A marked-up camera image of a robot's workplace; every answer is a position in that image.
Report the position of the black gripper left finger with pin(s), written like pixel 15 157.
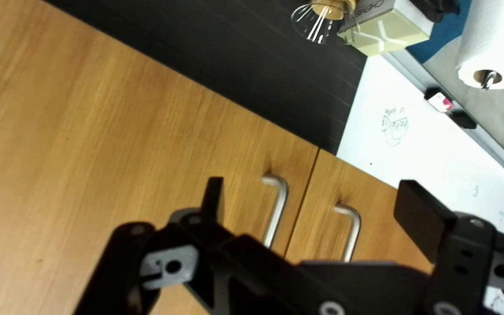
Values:
pixel 213 197

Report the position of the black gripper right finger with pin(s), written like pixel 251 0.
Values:
pixel 423 215

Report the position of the wooden cupboard door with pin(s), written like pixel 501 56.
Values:
pixel 94 134
pixel 347 215

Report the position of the white whiteboard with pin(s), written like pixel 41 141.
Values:
pixel 393 133

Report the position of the blue chair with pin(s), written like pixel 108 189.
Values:
pixel 444 31

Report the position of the white paper towel roll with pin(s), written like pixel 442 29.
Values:
pixel 482 49

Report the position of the glass coffee carafe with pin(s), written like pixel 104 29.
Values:
pixel 319 19

